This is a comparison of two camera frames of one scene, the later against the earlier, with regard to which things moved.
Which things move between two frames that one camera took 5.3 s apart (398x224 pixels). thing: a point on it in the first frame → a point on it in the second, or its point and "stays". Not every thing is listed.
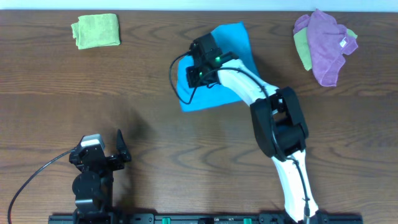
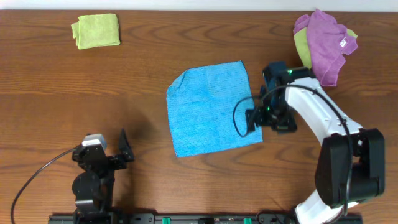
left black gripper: [109, 159] stays
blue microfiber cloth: [233, 38] → [207, 107]
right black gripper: [190, 73] → [287, 125]
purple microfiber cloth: [328, 42] stays
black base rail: [351, 218] stays
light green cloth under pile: [301, 40] stays
